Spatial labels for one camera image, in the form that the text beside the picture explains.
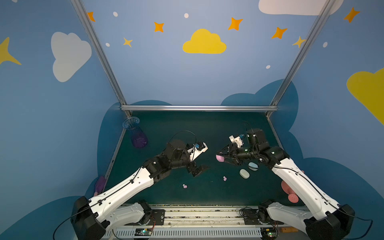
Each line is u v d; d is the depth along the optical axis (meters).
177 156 0.55
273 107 1.17
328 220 0.38
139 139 0.99
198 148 0.58
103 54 0.86
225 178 0.87
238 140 0.70
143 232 0.71
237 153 0.63
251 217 0.75
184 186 0.84
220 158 0.68
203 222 0.73
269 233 0.71
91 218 0.38
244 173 0.88
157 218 0.74
